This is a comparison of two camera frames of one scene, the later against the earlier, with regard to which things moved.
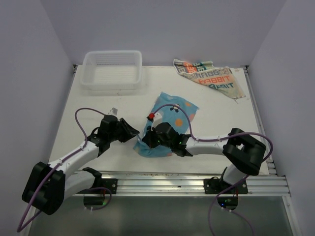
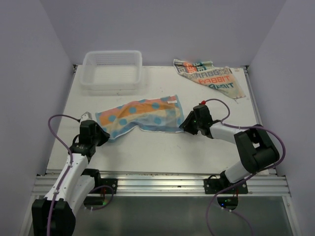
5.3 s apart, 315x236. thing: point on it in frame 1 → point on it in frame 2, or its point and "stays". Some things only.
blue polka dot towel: x=171 y=114 → x=161 y=114
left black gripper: x=129 y=132 → x=105 y=135
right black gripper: x=148 y=138 → x=186 y=125
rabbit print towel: x=222 y=79 stays
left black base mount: x=112 y=184 stays
